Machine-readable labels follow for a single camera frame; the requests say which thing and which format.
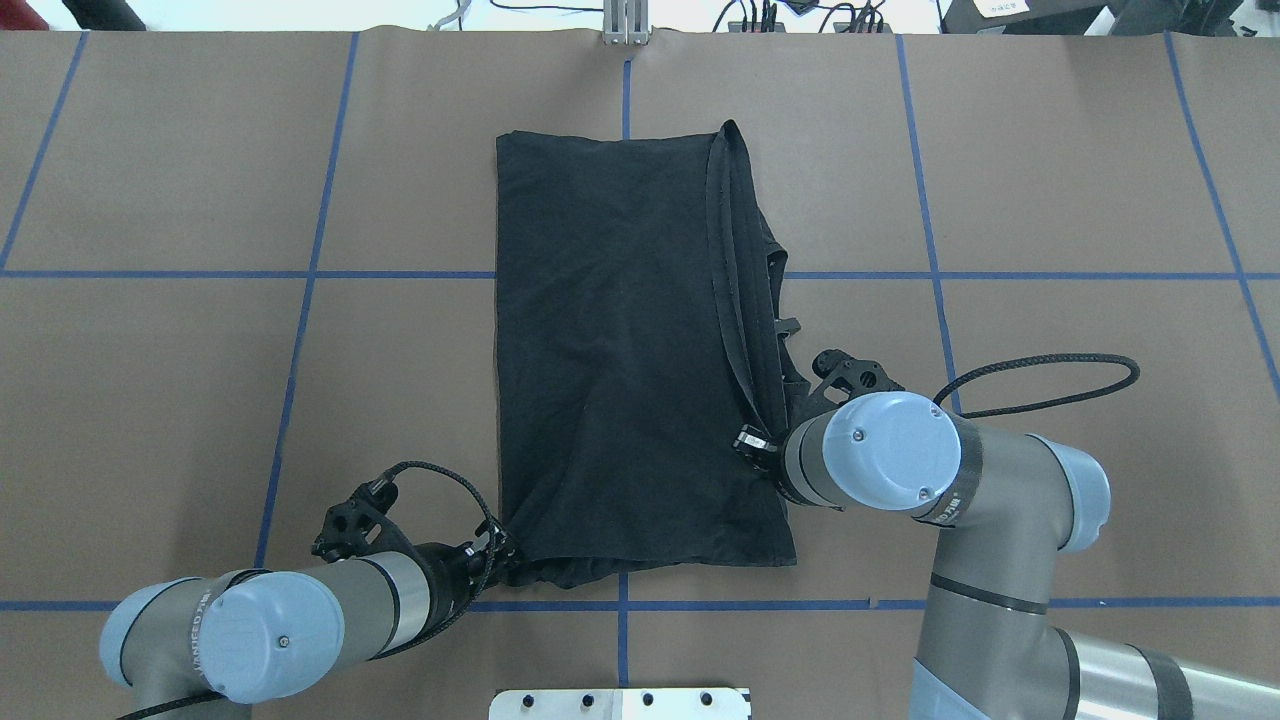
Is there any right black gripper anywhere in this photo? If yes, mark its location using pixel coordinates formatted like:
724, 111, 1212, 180
732, 425, 801, 501

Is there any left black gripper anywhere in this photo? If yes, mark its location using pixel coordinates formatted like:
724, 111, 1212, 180
425, 542, 511, 616

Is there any black printed t-shirt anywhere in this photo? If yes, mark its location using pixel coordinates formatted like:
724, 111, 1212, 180
494, 120, 809, 589

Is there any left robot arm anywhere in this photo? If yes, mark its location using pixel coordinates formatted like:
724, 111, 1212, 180
99, 536, 507, 719

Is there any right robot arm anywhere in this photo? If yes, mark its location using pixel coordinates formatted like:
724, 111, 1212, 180
733, 391, 1279, 719

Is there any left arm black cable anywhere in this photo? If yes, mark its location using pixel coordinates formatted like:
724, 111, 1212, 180
370, 460, 506, 601

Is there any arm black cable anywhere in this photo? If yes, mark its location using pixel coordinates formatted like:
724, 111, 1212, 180
932, 354, 1142, 419
370, 460, 506, 601

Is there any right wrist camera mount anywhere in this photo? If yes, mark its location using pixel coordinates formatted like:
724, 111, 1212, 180
774, 318, 905, 423

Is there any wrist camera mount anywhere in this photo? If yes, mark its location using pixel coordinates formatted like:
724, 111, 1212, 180
774, 318, 905, 423
310, 479, 411, 562

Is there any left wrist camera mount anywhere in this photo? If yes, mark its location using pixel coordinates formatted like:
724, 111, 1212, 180
310, 479, 411, 562

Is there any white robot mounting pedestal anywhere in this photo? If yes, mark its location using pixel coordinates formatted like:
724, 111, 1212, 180
488, 687, 754, 719

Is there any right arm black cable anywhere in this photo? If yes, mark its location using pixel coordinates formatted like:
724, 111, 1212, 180
932, 354, 1142, 419

